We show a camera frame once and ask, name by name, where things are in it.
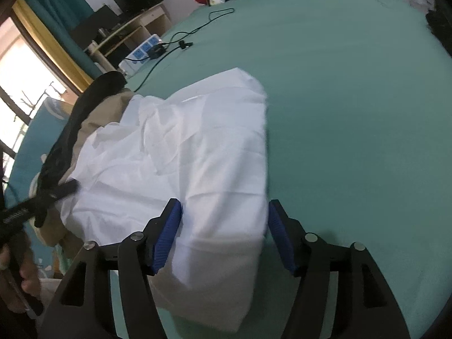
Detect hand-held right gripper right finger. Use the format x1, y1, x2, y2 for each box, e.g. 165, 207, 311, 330
268, 199, 412, 339

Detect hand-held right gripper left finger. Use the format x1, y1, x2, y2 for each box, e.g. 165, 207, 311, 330
37, 198, 184, 339

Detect wooden desk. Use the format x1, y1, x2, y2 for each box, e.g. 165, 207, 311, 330
86, 2, 173, 75

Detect yellow curtain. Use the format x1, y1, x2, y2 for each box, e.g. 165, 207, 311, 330
12, 0, 93, 94

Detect white power strip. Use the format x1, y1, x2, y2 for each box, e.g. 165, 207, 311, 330
118, 34, 164, 75

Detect white jacket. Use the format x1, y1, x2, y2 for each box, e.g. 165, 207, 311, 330
58, 67, 270, 333

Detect black garment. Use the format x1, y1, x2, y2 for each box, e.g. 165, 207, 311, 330
33, 71, 127, 228

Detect green bed sheet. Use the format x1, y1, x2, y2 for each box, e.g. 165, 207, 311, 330
109, 0, 452, 339

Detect person's left hand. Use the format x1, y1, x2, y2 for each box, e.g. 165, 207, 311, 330
0, 249, 41, 313

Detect beige garment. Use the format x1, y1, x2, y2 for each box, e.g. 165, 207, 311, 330
37, 90, 136, 251

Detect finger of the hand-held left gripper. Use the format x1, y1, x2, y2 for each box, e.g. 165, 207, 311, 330
21, 179, 80, 228

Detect window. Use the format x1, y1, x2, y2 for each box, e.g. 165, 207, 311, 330
0, 18, 71, 156

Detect teal curtain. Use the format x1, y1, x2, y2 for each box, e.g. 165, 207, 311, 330
21, 0, 103, 78

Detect black cable with ring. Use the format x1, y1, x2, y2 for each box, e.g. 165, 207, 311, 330
132, 40, 194, 90

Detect thin black charging cable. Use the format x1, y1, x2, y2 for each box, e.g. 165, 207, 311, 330
160, 7, 234, 48

